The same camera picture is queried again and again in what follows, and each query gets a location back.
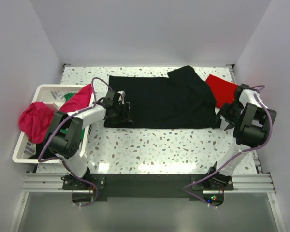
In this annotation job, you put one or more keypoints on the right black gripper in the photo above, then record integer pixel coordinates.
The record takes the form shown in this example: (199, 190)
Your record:
(225, 116)

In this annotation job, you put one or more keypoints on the white plastic laundry basket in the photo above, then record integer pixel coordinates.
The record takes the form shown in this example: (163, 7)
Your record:
(53, 96)

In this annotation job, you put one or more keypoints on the magenta t-shirt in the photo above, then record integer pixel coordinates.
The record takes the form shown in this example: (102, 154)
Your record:
(36, 119)

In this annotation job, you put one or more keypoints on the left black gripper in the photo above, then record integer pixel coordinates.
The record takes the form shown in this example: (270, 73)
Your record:
(125, 112)

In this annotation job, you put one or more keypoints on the green t-shirt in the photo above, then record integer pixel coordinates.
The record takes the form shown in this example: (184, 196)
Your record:
(70, 96)

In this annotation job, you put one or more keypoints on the folded red t-shirt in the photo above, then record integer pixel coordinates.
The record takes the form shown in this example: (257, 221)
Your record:
(222, 90)

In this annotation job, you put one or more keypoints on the black t-shirt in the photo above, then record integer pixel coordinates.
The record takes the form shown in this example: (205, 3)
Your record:
(182, 100)

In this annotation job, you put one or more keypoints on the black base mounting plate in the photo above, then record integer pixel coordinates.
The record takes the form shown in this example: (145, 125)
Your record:
(101, 187)

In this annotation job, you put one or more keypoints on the aluminium frame rail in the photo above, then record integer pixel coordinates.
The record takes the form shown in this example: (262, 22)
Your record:
(35, 183)

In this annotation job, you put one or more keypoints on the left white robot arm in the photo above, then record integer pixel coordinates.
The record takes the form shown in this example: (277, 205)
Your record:
(63, 140)

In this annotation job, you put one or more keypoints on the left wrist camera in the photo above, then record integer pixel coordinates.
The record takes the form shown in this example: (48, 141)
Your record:
(113, 98)

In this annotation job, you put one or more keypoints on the black garment in basket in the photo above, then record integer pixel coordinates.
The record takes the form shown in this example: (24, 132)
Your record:
(39, 151)

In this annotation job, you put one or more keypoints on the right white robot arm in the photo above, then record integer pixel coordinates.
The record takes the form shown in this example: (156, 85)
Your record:
(252, 123)

